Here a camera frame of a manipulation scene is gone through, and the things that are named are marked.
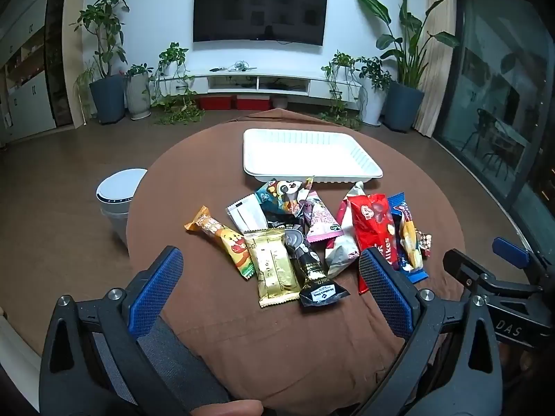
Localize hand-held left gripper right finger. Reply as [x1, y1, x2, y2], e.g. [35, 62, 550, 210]
[351, 248, 506, 416]

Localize orange cartoon snack packet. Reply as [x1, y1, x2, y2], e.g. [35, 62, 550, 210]
[184, 206, 256, 280]

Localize tall white plant pot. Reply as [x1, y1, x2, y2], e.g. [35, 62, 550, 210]
[361, 77, 386, 127]

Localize tall leafy tree plant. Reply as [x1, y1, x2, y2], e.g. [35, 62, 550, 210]
[74, 0, 131, 79]

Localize small leafy plant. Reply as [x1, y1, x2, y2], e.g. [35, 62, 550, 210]
[126, 64, 154, 81]

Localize beige curtain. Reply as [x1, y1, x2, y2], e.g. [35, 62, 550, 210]
[414, 0, 456, 139]

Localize red chocolate ball packet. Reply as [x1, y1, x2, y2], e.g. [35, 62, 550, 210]
[349, 193, 406, 295]

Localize blue yellow cake packet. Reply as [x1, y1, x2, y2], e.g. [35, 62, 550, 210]
[387, 192, 429, 284]

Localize trailing pothos plant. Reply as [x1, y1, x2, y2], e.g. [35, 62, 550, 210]
[152, 42, 205, 125]
[321, 52, 364, 130]

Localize person's left hand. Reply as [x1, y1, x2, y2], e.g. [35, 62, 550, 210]
[191, 400, 264, 416]

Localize large broad leaf plant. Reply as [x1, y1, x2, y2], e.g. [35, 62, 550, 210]
[356, 0, 460, 88]

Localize white plastic tray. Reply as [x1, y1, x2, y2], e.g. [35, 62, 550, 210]
[243, 128, 384, 183]

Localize white television console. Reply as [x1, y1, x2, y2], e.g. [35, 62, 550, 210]
[156, 70, 360, 100]

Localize white curved furniture edge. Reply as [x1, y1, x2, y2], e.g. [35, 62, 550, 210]
[0, 307, 44, 384]

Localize white sachet packet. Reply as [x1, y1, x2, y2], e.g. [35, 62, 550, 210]
[225, 193, 267, 232]

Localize dark blue plant pot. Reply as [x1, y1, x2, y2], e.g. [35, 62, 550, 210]
[89, 75, 127, 124]
[384, 80, 426, 133]

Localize tangled cables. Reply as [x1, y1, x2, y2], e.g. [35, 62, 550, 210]
[210, 61, 257, 72]

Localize black snack packet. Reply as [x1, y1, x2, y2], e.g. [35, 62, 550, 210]
[264, 212, 350, 310]

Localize grey white plant pot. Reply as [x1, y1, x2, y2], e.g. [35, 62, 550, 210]
[126, 73, 152, 120]

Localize blue panda snack packet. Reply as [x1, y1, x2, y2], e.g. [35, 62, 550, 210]
[254, 176, 304, 215]

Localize black wall television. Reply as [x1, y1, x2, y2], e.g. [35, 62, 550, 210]
[192, 0, 329, 46]

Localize bushy schefflera plant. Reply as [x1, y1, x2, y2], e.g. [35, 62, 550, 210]
[358, 56, 393, 92]

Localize long white snack packet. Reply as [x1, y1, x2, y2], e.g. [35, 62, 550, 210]
[324, 181, 369, 277]

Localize pink snack packet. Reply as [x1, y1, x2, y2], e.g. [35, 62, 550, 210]
[301, 189, 343, 243]

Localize white wall cabinet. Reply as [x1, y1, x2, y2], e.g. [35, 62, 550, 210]
[0, 0, 72, 148]

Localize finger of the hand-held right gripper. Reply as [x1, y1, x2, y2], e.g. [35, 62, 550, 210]
[493, 237, 555, 287]
[443, 249, 538, 296]

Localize glass sliding door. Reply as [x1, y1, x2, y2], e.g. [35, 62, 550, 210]
[434, 0, 555, 230]

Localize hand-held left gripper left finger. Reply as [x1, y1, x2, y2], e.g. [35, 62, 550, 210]
[39, 245, 196, 416]

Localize gold snack packet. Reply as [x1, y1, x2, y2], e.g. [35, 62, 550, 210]
[243, 227, 302, 308]

